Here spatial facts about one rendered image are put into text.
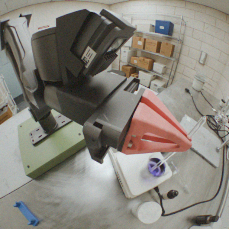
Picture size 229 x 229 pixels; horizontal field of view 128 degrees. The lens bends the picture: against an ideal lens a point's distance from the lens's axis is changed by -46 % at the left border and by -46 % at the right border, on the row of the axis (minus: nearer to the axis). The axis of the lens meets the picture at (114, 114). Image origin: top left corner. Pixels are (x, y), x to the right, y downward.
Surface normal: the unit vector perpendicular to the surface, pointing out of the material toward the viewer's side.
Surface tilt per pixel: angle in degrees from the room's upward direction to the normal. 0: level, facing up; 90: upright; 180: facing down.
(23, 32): 51
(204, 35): 90
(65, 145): 0
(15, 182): 0
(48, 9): 90
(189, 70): 90
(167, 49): 91
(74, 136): 0
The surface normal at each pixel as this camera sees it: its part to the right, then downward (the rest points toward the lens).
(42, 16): 0.69, 0.52
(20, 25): 0.70, -0.18
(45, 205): 0.04, -0.73
